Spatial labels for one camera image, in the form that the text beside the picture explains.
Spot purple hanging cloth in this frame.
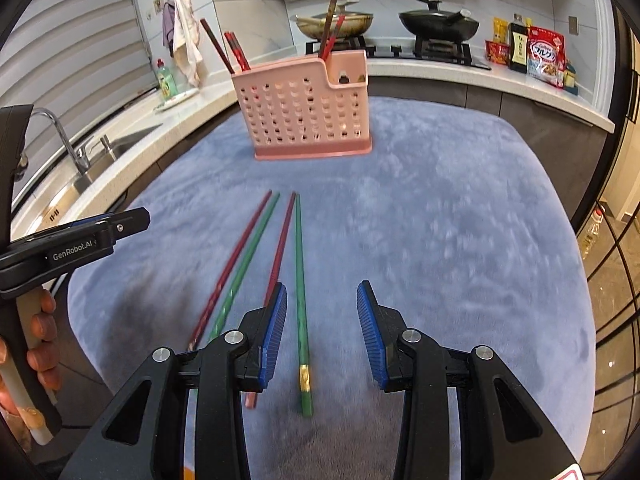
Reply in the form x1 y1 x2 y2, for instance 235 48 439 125
161 1 178 58

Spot red white cereal bag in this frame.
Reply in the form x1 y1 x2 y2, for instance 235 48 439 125
526 25 566 86

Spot pink perforated utensil holder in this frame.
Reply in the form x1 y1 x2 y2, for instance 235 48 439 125
232 50 373 162

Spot cooking oil bottle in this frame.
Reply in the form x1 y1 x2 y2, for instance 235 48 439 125
580 207 608 261

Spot white plate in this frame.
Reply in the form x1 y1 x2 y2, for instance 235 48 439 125
152 87 201 111

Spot steel kitchen sink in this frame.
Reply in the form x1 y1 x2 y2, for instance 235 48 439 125
10 122 166 241

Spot maroon chopstick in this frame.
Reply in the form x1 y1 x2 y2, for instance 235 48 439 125
199 17 236 76
223 32 246 72

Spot brown chopstick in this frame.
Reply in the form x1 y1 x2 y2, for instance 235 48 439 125
318 0 340 60

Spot bright red chopstick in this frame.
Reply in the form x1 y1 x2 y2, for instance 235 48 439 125
229 31 252 72
322 14 347 62

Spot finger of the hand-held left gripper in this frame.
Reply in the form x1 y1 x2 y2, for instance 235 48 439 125
70 206 152 241
0 104 35 246

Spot blue-grey plush blanket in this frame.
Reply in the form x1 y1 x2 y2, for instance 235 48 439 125
67 95 598 480

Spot red snack packet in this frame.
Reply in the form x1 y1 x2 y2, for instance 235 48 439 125
484 40 511 66

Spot beige wok with lid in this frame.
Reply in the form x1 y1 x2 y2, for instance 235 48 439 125
290 0 375 41

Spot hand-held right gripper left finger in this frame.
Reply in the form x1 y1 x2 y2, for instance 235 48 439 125
87 282 289 480

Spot dark base cabinet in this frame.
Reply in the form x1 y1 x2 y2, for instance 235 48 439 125
367 77 608 221

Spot green dish soap bottle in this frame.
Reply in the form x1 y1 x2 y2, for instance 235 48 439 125
154 58 178 101

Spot black framed glass door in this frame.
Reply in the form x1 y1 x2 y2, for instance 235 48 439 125
575 0 640 476

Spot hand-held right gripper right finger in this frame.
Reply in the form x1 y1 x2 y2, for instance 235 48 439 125
356 281 583 480

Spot white hanging towel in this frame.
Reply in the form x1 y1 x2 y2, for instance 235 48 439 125
171 0 203 88

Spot black gas stove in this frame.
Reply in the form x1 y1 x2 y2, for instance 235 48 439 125
305 37 493 71

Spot chrome kitchen faucet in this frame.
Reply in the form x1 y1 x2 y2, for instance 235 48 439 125
27 107 93 173

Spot dark sauce bottle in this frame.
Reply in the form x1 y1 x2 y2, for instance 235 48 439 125
507 12 531 75

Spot white window blinds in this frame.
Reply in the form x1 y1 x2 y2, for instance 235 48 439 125
0 0 153 201

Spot small blue yellow box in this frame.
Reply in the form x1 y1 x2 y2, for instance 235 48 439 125
562 60 580 96

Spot person's left hand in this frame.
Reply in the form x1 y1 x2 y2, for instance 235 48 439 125
26 290 60 390

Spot white kitchen counter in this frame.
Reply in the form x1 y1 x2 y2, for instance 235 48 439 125
10 57 616 241

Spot dark red twisted chopstick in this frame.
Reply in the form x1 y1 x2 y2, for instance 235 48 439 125
186 190 273 353

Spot green twisted chopstick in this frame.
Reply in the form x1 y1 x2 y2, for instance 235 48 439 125
207 192 281 346

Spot black wok with lid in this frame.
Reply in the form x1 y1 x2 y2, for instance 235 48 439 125
398 0 481 43

